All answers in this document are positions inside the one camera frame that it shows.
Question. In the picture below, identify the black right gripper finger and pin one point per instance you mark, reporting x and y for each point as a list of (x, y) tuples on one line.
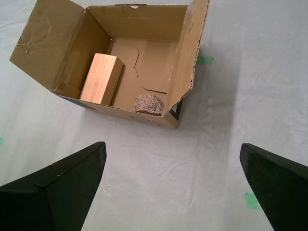
[(53, 199), (284, 192)]

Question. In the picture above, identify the light wooden block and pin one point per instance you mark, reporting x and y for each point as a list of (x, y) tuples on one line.
[(101, 79)]

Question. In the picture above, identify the speckled pinkish granite rock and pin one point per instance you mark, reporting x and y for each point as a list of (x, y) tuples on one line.
[(149, 104)]

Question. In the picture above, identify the cardboard box black stripes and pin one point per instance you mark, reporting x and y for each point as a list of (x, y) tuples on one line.
[(154, 60)]

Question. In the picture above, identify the faded green tape patch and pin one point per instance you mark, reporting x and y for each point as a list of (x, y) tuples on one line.
[(252, 201), (1, 141), (205, 60)]

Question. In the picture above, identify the white translucent table cover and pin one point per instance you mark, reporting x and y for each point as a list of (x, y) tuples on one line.
[(168, 168)]

